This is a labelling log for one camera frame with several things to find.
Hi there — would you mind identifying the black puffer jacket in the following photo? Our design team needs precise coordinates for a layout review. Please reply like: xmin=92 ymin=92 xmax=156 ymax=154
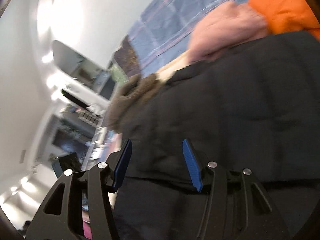
xmin=113 ymin=31 xmax=319 ymax=239

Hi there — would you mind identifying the olive fleece folded garment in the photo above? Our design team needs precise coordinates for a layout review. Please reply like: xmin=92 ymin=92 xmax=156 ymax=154
xmin=103 ymin=73 xmax=163 ymax=133

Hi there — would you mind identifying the cream pig blanket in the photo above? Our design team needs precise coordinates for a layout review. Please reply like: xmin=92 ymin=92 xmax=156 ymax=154
xmin=156 ymin=51 xmax=189 ymax=83

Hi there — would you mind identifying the dark patterned quilt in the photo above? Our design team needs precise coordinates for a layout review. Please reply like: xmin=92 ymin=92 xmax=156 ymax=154
xmin=113 ymin=36 xmax=141 ymax=77

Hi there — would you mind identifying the pink folded jacket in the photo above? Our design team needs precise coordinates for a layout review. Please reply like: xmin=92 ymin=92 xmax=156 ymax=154
xmin=187 ymin=1 xmax=268 ymax=64

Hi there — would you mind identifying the orange folded jacket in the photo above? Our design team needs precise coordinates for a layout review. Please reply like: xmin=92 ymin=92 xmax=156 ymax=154
xmin=248 ymin=0 xmax=319 ymax=40

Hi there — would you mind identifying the blue plaid sheet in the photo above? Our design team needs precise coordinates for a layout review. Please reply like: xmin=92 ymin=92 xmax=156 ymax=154
xmin=129 ymin=0 xmax=247 ymax=76

